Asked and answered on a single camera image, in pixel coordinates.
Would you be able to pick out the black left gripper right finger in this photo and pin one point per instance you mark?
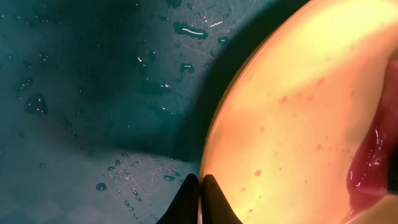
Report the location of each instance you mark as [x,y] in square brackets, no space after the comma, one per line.
[214,205]

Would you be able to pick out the teal plastic tray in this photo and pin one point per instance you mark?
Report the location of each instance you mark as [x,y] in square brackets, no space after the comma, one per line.
[105,104]

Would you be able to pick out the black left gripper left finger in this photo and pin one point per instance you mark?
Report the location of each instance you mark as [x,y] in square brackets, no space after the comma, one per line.
[184,207]

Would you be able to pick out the yellow plate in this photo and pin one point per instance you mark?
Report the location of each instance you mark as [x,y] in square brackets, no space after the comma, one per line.
[306,132]

